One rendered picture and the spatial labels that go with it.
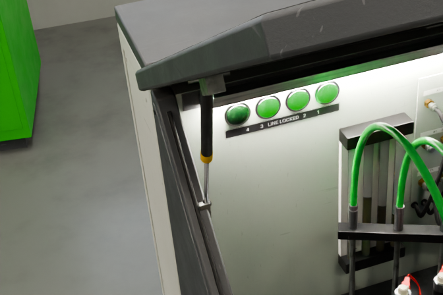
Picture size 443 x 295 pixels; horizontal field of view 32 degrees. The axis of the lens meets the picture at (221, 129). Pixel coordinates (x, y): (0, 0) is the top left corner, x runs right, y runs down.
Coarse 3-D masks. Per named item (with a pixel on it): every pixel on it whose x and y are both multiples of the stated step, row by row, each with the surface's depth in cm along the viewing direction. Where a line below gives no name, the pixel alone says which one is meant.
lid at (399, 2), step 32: (320, 0) 57; (352, 0) 55; (384, 0) 54; (416, 0) 53; (224, 32) 72; (256, 32) 61; (288, 32) 58; (320, 32) 57; (352, 32) 56; (384, 32) 54; (160, 64) 109; (192, 64) 88; (224, 64) 74; (256, 64) 65
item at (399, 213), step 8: (424, 136) 135; (416, 144) 137; (424, 144) 135; (432, 144) 131; (440, 144) 130; (440, 152) 129; (408, 160) 143; (408, 168) 145; (400, 176) 146; (400, 184) 148; (400, 192) 149; (400, 200) 150; (400, 208) 151; (400, 216) 152; (400, 224) 153
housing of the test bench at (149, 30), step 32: (160, 0) 159; (192, 0) 158; (224, 0) 157; (256, 0) 156; (288, 0) 154; (128, 32) 148; (160, 32) 147; (192, 32) 146; (128, 64) 159; (160, 160) 148; (160, 192) 159; (160, 224) 172; (160, 256) 187
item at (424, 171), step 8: (368, 128) 136; (376, 128) 132; (384, 128) 129; (392, 128) 127; (368, 136) 138; (392, 136) 127; (400, 136) 125; (360, 144) 141; (400, 144) 125; (408, 144) 123; (360, 152) 143; (408, 152) 123; (416, 152) 122; (360, 160) 145; (416, 160) 121; (352, 168) 147; (424, 168) 120; (352, 176) 148; (424, 176) 119; (352, 184) 149; (432, 184) 118; (352, 192) 150; (432, 192) 118; (352, 200) 152; (440, 200) 117; (352, 208) 152; (440, 208) 117; (440, 216) 117
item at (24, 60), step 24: (0, 0) 352; (24, 0) 421; (0, 24) 349; (24, 24) 410; (0, 48) 355; (24, 48) 399; (0, 72) 362; (24, 72) 389; (0, 96) 368; (24, 96) 380; (0, 120) 375; (24, 120) 377; (0, 144) 388; (24, 144) 390
